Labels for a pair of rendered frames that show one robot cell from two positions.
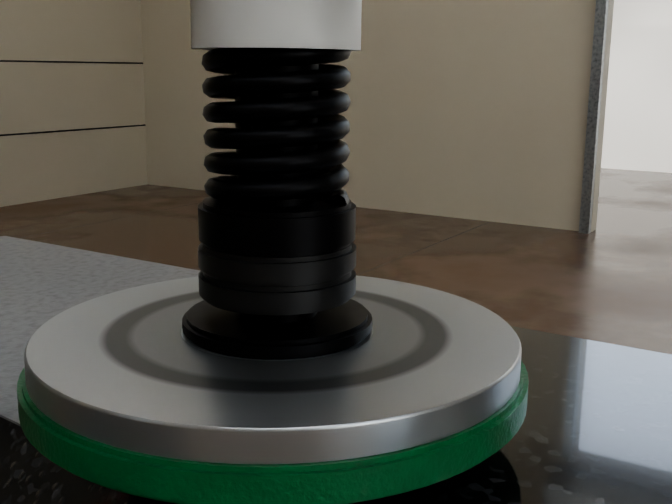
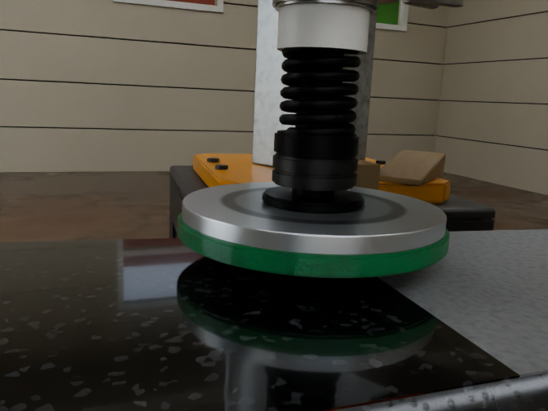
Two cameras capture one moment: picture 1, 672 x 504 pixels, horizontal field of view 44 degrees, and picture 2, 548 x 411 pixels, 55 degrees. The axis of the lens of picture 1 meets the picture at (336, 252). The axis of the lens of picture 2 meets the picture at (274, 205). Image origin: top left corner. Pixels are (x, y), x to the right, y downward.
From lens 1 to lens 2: 0.68 m
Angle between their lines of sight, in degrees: 122
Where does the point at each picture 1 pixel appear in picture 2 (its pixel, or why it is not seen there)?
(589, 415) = (196, 313)
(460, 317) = (267, 223)
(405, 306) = (308, 221)
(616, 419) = (177, 316)
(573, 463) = (168, 285)
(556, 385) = (249, 329)
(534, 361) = (305, 346)
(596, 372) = (245, 356)
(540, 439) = (200, 289)
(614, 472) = (144, 287)
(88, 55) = not seen: outside the picture
